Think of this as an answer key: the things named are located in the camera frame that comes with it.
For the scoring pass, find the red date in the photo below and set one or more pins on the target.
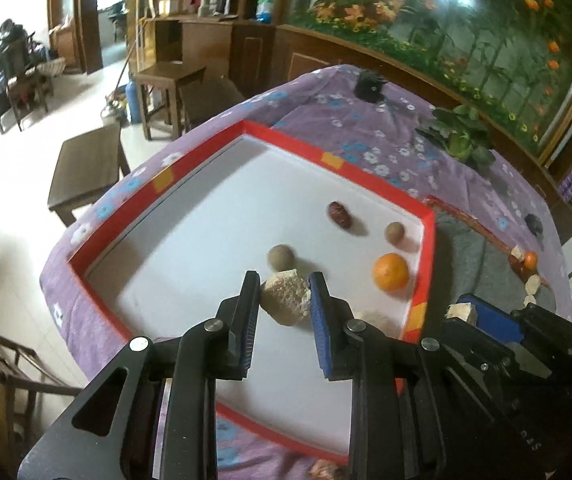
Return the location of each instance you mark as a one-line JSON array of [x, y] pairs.
[[516, 266], [340, 215]]

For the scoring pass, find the black small device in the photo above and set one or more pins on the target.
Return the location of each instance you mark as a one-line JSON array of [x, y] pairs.
[[534, 225]]

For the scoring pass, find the dark brown longan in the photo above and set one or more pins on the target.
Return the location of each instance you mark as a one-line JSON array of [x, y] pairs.
[[281, 258]]

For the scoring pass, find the green potted plant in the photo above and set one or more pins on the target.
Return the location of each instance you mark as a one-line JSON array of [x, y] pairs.
[[461, 133]]

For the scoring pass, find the wooden side table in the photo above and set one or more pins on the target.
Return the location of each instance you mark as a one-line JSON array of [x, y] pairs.
[[169, 78]]

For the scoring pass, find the brown round longan fruit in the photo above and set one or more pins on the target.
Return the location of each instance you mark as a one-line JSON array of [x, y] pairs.
[[395, 233]]

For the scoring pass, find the beige hexagonal foam block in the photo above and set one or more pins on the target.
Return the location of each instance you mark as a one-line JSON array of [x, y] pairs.
[[532, 285]]

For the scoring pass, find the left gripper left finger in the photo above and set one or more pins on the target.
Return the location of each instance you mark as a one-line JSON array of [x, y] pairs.
[[239, 314]]

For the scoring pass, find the dark wooden stool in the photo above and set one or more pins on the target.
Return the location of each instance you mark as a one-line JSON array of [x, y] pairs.
[[88, 166]]

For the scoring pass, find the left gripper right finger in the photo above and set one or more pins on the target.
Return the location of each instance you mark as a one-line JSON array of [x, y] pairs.
[[336, 346]]

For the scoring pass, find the red white tray box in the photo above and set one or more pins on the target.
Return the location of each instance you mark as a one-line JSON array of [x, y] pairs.
[[160, 266]]

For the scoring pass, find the floral glass display panel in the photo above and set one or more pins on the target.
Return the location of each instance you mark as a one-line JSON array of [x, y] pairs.
[[511, 58]]

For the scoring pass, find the grey felt mat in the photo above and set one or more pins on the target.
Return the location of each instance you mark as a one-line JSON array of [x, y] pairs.
[[466, 262]]

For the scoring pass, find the wooden chair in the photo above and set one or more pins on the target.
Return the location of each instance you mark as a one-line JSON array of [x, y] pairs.
[[25, 89]]

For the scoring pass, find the beige foam block back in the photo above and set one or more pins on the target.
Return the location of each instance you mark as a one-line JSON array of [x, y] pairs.
[[517, 252]]

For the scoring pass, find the orange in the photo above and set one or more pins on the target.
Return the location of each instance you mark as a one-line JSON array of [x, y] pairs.
[[390, 272], [530, 261]]

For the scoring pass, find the purple floral tablecloth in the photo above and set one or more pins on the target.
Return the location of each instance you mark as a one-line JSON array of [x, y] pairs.
[[320, 108]]

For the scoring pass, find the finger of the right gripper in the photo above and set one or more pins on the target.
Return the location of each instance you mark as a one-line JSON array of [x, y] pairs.
[[493, 321], [475, 346]]

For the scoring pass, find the purple spray bottles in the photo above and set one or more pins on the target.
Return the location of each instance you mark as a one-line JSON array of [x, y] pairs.
[[565, 187]]

